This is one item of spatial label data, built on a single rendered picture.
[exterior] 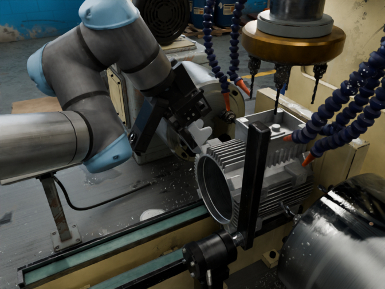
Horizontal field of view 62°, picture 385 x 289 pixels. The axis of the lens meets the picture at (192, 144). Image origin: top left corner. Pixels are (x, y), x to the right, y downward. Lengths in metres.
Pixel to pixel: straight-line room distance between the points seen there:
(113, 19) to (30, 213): 0.71
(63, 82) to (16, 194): 0.68
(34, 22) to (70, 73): 5.57
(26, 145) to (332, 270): 0.42
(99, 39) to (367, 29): 0.53
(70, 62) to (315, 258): 0.45
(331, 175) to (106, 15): 0.53
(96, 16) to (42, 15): 5.59
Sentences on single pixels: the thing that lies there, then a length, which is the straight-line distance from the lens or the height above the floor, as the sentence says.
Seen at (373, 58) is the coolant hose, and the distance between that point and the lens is 0.43.
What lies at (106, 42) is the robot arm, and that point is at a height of 1.35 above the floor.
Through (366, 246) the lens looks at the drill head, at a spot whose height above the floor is 1.14.
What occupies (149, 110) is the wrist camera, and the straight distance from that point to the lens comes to 0.58.
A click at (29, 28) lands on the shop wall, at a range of 6.10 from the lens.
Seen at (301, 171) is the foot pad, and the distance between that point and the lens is 0.69.
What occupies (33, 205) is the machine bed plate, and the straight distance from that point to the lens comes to 1.08.
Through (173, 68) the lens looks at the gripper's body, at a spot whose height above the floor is 1.28.
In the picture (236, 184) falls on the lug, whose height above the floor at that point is 1.08.
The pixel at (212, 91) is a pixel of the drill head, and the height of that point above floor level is 1.14.
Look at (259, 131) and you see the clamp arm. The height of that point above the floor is 1.25.
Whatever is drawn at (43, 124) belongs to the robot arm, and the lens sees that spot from 0.43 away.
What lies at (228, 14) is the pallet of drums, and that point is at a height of 0.34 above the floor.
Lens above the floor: 1.48
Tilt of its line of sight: 34 degrees down
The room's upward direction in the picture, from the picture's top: straight up
